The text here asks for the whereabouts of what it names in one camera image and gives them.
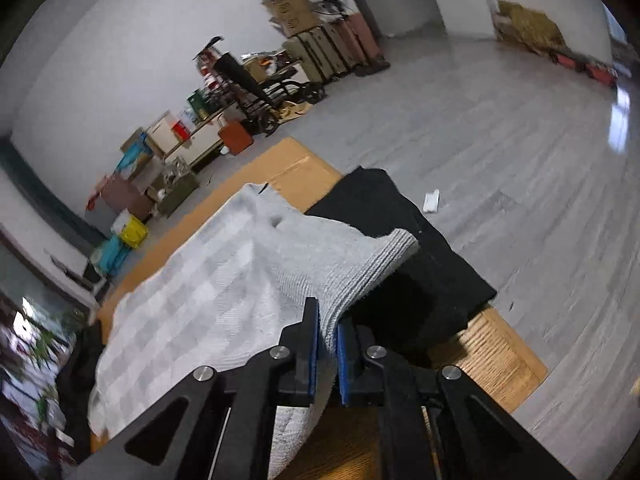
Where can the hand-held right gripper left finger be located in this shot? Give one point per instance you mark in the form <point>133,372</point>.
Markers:
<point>312,355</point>

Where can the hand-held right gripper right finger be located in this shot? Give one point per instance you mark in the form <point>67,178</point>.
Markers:
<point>344,365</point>

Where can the grey knit sweater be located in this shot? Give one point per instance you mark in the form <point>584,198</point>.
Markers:
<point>210,300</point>

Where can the folded black garment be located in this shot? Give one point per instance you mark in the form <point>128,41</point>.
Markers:
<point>400,260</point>

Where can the white paper scrap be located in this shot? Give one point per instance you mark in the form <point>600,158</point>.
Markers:
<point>431,201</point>

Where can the olive green crate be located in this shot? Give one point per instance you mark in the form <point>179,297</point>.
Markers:
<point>177,192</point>

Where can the yellow shopping bag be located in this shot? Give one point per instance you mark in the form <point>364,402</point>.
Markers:
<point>132,232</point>

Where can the teal flat box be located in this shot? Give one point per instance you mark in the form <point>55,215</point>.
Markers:
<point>110,255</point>

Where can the orange paper bag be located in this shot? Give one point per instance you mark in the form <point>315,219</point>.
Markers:
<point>235,137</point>

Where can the white low cabinet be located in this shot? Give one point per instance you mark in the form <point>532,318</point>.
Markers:
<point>200,140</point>

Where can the white wrapped carton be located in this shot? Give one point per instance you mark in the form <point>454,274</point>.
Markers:
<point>147,172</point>

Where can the pink ribbed suitcase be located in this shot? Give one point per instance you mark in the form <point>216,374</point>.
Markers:
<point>120,195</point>

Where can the red box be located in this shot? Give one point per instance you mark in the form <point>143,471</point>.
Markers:
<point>180,131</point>

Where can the black wheeled trolley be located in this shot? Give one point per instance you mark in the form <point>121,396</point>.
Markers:
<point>280,90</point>

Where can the white flat board box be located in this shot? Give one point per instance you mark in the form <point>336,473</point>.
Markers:
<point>162,132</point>

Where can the teal plastic bag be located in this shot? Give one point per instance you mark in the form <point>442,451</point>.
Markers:
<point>127,160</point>

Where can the green box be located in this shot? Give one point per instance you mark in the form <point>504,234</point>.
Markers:
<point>197,102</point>

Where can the brown cardboard box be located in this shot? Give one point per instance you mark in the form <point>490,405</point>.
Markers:
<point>132,140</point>

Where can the black umbrella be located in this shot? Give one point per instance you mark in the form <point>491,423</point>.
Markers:
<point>240,77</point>

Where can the red white paper bag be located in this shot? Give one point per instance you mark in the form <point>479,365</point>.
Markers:
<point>210,67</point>

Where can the dark teal curtain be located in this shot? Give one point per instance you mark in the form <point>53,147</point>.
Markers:
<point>40,190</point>

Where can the small pink suitcase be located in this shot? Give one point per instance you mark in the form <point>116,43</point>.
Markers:
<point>362,40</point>

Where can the red object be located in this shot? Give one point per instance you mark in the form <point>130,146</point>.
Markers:
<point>585,65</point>

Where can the golden brown pile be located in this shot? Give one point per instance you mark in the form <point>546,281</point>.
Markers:
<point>530,27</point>

